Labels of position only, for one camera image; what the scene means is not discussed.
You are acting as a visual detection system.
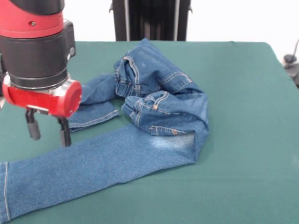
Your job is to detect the blue denim jeans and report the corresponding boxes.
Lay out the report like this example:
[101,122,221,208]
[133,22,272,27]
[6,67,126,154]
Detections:
[0,38,210,222]

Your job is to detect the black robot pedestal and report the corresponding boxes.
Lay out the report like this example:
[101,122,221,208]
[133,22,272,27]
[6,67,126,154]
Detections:
[109,0,193,42]

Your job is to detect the dark green table cloth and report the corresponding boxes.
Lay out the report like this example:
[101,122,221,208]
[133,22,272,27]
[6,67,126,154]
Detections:
[0,41,299,224]

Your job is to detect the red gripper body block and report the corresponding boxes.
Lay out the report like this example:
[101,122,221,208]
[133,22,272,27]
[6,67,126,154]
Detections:
[2,76,83,118]

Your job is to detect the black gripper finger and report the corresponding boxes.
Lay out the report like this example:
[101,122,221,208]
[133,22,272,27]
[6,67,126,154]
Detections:
[57,116,72,147]
[25,108,42,141]

